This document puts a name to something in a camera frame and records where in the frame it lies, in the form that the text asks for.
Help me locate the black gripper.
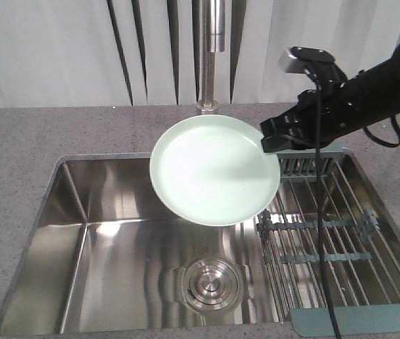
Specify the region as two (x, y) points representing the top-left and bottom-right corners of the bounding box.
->
(260, 66), (363, 153)

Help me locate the light green round plate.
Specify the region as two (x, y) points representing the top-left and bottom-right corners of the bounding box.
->
(149, 114), (281, 227)

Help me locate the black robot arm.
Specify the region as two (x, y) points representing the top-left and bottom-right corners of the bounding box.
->
(260, 44), (400, 153)

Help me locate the chrome kitchen faucet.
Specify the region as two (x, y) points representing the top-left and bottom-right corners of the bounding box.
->
(192, 1), (225, 115)

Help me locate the round steel sink drain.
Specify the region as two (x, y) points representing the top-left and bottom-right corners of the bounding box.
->
(170, 257), (244, 314)

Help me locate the stainless steel sink basin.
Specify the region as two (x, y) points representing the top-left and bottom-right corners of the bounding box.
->
(0, 154), (291, 337)

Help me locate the white pleated curtain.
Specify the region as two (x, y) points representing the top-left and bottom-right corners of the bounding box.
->
(0, 1), (400, 108)

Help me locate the black camera cable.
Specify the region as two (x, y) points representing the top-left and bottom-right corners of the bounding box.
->
(305, 70), (342, 339)

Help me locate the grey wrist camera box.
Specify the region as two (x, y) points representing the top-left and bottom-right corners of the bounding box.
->
(278, 46), (335, 73)

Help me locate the grey-blue wire dish rack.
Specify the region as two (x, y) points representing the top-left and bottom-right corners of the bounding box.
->
(257, 150), (400, 338)

